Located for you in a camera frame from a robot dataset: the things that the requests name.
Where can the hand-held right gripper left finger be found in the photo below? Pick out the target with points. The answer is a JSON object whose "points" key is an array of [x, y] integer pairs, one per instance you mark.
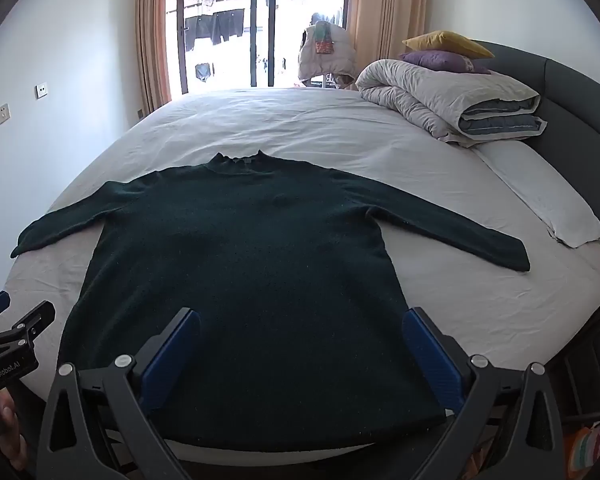
{"points": [[172, 355]]}

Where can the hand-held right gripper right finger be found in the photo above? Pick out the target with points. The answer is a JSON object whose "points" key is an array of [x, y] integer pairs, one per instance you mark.
{"points": [[430, 355]]}

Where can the dark green sweater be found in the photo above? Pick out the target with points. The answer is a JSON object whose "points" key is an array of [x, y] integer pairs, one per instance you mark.
{"points": [[250, 260]]}

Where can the person's left hand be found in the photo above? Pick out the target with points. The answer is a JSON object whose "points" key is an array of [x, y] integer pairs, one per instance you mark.
{"points": [[7, 430]]}

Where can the striped colourful cloth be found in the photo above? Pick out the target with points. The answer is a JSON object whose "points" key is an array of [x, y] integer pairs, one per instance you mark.
{"points": [[592, 447]]}

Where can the flat white pillow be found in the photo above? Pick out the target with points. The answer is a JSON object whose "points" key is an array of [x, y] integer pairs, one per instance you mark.
{"points": [[545, 195]]}

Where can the round bed with white sheet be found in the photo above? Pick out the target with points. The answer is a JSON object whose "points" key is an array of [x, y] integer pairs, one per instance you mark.
{"points": [[330, 125]]}

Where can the folded grey duvet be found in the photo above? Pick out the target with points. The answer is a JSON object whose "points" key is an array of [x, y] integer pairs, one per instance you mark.
{"points": [[420, 90]]}

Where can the small dark container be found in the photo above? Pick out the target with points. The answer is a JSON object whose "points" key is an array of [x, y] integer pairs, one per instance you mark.
{"points": [[203, 71]]}

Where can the purple pillow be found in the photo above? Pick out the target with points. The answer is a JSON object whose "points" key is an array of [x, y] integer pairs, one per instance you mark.
{"points": [[435, 60]]}

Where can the beige curtain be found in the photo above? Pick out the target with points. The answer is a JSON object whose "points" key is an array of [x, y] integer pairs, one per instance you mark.
{"points": [[385, 10], [152, 35]]}

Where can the yellow pillow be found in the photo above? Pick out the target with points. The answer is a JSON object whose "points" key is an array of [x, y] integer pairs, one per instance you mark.
{"points": [[450, 42]]}

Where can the white puffer jacket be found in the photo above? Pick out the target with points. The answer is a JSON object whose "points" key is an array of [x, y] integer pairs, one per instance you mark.
{"points": [[312, 60]]}

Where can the dark hanging garment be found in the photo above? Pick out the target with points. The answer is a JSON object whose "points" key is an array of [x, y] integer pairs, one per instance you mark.
{"points": [[198, 32], [227, 25]]}

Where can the black-framed glass balcony door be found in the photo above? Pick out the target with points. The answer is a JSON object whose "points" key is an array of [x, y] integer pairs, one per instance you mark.
{"points": [[257, 35]]}

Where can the white wall socket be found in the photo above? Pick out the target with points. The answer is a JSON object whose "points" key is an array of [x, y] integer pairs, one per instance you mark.
{"points": [[41, 90], [2, 114]]}

